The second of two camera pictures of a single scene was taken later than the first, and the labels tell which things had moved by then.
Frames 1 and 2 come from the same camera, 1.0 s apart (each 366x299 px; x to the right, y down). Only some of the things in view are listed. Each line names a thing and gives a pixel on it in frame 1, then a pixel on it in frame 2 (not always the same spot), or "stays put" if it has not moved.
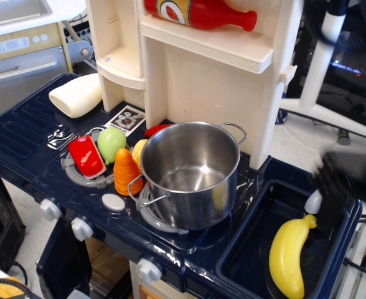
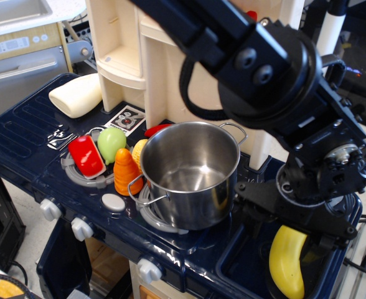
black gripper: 339,177 -> 297,198
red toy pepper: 86,156 stays put
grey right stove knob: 149,271 stays put
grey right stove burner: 149,212 stays put
